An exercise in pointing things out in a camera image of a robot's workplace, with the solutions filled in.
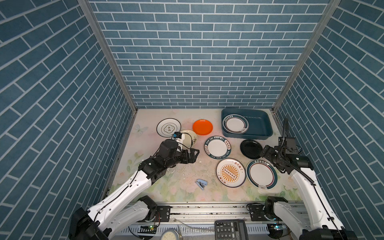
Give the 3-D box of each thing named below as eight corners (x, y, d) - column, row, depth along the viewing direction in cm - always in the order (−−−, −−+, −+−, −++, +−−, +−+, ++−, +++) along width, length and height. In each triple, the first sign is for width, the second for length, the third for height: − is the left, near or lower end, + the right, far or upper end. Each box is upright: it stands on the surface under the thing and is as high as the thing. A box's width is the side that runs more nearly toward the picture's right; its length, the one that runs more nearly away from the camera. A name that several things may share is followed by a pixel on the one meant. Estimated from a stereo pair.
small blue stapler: (194, 184, 85) (194, 182, 83) (199, 177, 88) (199, 176, 86) (203, 190, 83) (203, 189, 81) (207, 183, 85) (207, 182, 83)
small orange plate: (192, 135, 107) (192, 133, 106) (193, 121, 116) (193, 119, 114) (213, 135, 107) (213, 133, 106) (212, 121, 116) (212, 119, 114)
